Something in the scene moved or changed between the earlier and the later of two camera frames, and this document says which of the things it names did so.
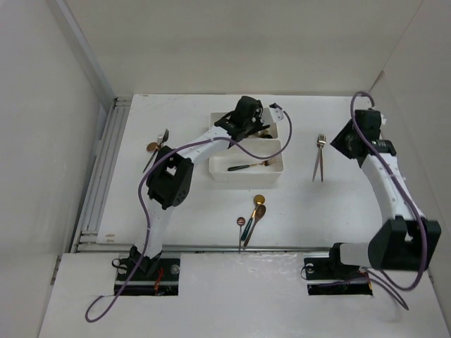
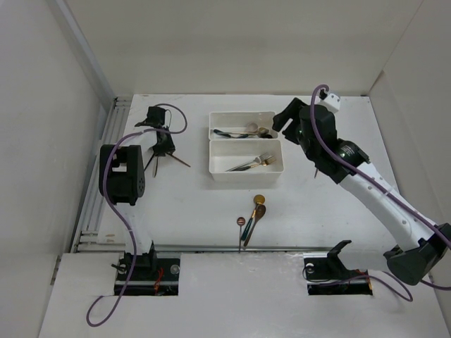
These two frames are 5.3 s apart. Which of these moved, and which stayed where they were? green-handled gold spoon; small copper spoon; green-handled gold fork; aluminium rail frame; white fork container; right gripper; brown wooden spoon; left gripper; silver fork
Moved: silver fork; left gripper; right gripper
Stayed: small copper spoon; brown wooden spoon; green-handled gold fork; white fork container; aluminium rail frame; green-handled gold spoon
